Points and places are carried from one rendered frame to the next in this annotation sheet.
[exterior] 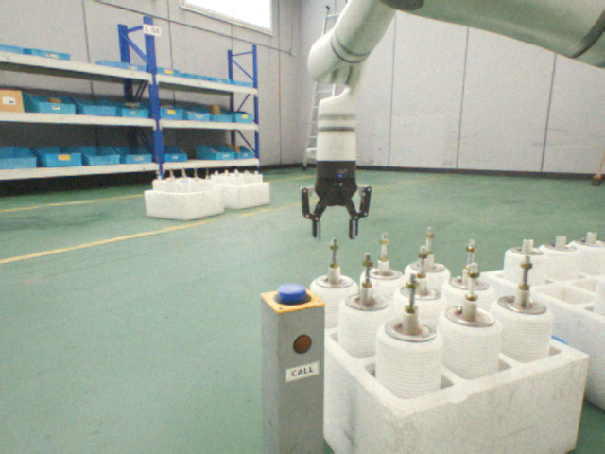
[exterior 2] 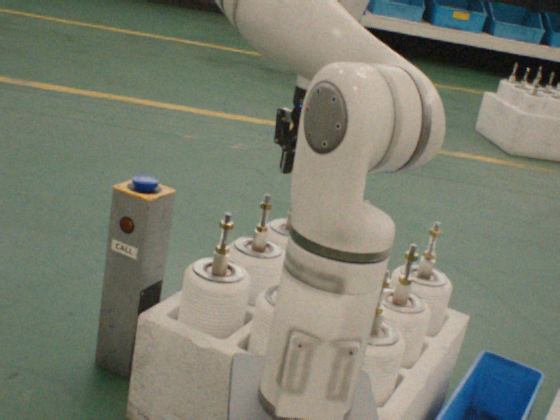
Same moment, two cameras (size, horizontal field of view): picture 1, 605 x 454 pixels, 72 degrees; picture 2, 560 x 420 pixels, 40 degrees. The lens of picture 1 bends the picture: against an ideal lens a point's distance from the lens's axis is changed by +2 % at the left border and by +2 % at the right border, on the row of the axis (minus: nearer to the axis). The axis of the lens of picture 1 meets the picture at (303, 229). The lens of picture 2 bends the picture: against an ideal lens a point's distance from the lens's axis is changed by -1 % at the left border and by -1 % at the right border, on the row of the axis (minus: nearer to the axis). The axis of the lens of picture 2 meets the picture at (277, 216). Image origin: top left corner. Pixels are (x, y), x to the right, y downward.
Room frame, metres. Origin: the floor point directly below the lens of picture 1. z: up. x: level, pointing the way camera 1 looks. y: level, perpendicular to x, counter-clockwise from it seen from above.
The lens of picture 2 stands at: (-0.05, -0.95, 0.72)
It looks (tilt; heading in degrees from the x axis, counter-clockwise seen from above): 21 degrees down; 48
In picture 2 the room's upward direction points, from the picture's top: 11 degrees clockwise
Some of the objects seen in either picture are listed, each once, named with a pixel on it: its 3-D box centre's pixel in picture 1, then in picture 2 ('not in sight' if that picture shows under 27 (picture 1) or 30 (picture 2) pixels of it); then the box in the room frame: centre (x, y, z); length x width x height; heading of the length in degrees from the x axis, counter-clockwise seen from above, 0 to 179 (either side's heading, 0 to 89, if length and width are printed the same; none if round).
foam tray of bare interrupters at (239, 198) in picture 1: (237, 194); not in sight; (3.49, 0.56, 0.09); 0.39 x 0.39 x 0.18; 56
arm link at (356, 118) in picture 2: not in sight; (355, 163); (0.42, -0.51, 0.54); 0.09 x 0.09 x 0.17; 84
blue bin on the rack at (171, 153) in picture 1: (164, 153); not in sight; (5.61, 1.85, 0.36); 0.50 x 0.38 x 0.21; 54
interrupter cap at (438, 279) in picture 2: (427, 267); (423, 275); (0.88, -0.28, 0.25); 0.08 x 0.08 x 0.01
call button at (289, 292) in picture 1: (291, 294); (145, 184); (0.54, 0.02, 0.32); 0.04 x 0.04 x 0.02
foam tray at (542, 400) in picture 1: (415, 371); (306, 364); (0.73, -0.22, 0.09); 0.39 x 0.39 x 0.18; 24
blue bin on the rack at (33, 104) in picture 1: (46, 105); not in sight; (4.54, 2.70, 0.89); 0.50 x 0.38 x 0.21; 54
